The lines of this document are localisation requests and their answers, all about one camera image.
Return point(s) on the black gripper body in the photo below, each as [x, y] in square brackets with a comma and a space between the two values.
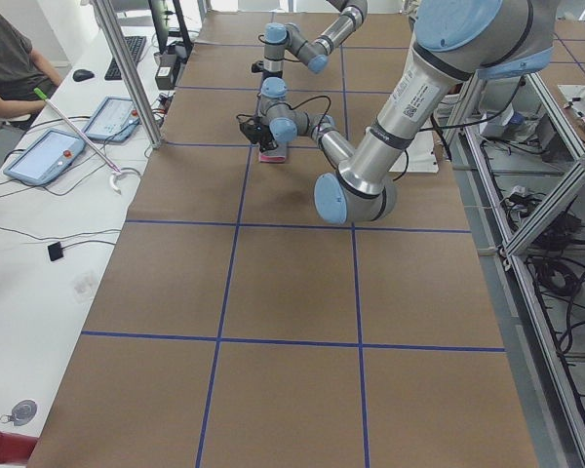
[267, 138]
[270, 74]

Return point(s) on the pink grey towel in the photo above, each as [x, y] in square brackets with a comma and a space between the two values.
[278, 155]

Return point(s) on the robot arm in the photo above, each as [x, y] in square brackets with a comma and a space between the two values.
[312, 39]
[452, 40]

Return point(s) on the black power adapter box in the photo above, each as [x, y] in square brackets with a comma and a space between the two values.
[169, 66]

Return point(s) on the black monitor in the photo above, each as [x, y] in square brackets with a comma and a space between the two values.
[161, 13]

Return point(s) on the far teach pendant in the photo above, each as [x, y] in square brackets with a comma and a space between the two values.
[114, 121]

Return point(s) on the teach pendant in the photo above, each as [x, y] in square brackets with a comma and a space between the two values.
[46, 158]
[114, 121]

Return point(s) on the white grabber stick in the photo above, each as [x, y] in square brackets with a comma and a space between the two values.
[116, 172]

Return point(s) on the black computer mouse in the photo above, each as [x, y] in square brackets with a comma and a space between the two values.
[80, 75]

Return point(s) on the near teach pendant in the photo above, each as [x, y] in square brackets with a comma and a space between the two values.
[46, 158]

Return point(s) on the small black square pad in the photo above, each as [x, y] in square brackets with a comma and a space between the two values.
[55, 251]

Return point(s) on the seated person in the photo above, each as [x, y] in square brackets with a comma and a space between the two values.
[22, 70]

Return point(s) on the round metal disc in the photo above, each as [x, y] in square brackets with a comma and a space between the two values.
[21, 413]

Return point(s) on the red bottle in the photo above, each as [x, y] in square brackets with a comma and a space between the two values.
[16, 449]

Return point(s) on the aluminium frame post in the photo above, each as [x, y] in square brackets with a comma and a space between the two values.
[120, 52]

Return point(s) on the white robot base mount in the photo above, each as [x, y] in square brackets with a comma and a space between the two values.
[421, 158]

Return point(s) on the aluminium frame rack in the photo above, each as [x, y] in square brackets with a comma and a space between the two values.
[521, 162]

